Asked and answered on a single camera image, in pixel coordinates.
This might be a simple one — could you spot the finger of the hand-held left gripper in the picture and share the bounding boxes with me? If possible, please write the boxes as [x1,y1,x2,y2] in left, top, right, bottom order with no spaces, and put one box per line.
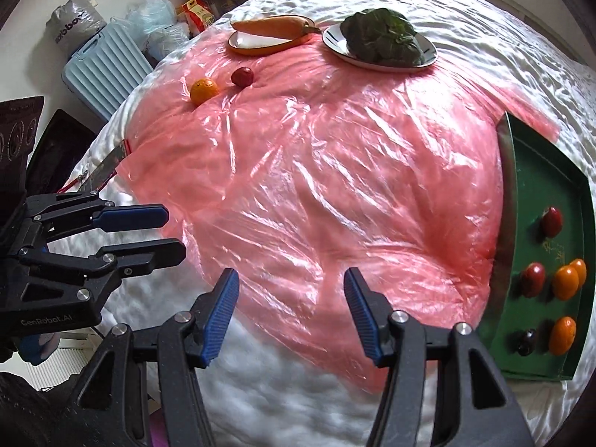
[19,238,187,282]
[28,193,169,238]

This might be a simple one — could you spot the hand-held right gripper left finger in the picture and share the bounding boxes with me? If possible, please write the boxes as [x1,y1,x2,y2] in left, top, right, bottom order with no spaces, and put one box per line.
[70,267,240,447]

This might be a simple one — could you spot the person's dark clothing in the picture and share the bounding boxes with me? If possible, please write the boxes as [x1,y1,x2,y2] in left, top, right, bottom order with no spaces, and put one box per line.
[0,372,96,447]

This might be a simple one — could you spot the red lanyard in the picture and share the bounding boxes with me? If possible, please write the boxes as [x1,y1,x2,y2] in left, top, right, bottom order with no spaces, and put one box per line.
[58,172,91,193]

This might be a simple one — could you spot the carrot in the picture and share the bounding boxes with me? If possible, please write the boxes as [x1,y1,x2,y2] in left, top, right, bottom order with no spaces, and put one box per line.
[230,15,322,40]

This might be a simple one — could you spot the clear plastic bag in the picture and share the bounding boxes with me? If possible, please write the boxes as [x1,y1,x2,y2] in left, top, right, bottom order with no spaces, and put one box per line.
[140,23,191,59]

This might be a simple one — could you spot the light blue plastic bag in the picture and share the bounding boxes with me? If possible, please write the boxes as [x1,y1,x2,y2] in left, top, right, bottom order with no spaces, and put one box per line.
[126,0,178,33]

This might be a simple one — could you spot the pink plastic sheet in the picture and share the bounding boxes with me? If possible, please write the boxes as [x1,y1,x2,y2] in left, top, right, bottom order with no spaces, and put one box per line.
[123,23,559,394]

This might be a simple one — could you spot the grey printed bag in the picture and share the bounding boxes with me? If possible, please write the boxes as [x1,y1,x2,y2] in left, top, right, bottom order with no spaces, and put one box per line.
[47,0,105,61]

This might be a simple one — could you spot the person's left hand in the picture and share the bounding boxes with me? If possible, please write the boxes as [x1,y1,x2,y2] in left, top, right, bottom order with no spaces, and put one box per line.
[19,333,59,364]

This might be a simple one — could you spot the orange-rimmed plate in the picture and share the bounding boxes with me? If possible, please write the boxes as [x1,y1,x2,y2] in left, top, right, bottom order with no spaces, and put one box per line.
[227,28,308,57]

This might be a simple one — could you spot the dark leafy greens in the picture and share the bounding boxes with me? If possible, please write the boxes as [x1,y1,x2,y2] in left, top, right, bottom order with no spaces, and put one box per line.
[340,8,427,66]

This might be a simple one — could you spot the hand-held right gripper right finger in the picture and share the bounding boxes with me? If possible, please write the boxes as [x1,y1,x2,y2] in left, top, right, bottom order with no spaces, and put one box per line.
[343,267,536,447]

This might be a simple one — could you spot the light blue ribbed suitcase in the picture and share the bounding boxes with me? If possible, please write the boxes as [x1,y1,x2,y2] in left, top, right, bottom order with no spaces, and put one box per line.
[63,21,154,124]

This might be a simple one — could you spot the green metal tray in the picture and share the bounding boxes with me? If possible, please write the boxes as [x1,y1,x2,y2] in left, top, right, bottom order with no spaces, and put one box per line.
[479,111,596,383]

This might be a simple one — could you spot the white dark-rimmed plate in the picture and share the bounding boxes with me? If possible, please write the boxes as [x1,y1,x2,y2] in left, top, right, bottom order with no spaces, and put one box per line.
[322,25,438,73]

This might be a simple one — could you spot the smartphone in red case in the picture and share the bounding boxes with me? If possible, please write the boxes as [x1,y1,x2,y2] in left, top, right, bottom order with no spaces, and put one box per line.
[79,142,129,194]

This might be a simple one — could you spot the red and yellow food bag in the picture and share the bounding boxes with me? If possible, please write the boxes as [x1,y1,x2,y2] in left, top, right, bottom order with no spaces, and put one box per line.
[177,0,217,35]

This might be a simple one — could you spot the dark plum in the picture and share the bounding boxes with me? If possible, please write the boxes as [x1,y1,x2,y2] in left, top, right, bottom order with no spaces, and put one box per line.
[517,329,538,357]

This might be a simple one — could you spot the black flat object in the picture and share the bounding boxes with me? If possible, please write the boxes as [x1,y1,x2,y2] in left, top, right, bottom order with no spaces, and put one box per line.
[28,109,96,193]

